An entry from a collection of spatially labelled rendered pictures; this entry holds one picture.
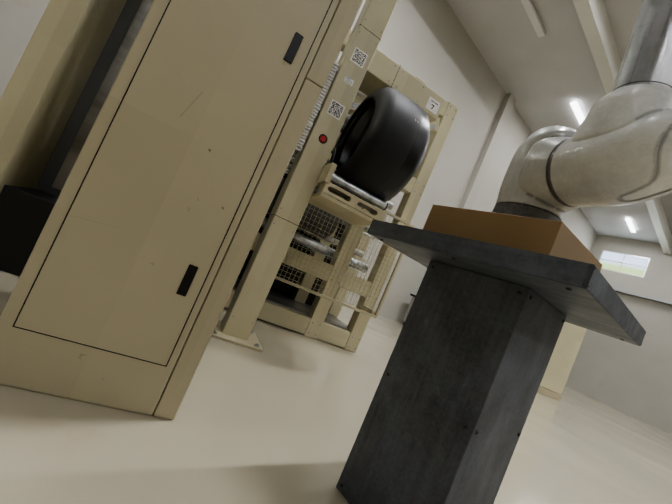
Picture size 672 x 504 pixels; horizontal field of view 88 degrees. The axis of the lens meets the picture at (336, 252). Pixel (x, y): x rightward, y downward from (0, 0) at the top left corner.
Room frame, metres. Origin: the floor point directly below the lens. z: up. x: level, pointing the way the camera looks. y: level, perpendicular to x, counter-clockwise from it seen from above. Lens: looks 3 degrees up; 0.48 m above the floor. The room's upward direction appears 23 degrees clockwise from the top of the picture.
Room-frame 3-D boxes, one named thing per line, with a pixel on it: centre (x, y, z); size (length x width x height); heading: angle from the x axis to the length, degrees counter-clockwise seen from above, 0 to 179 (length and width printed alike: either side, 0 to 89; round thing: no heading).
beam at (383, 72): (2.19, 0.07, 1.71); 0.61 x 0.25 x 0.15; 112
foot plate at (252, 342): (1.75, 0.30, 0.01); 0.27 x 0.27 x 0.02; 22
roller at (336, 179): (1.74, 0.02, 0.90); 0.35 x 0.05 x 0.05; 112
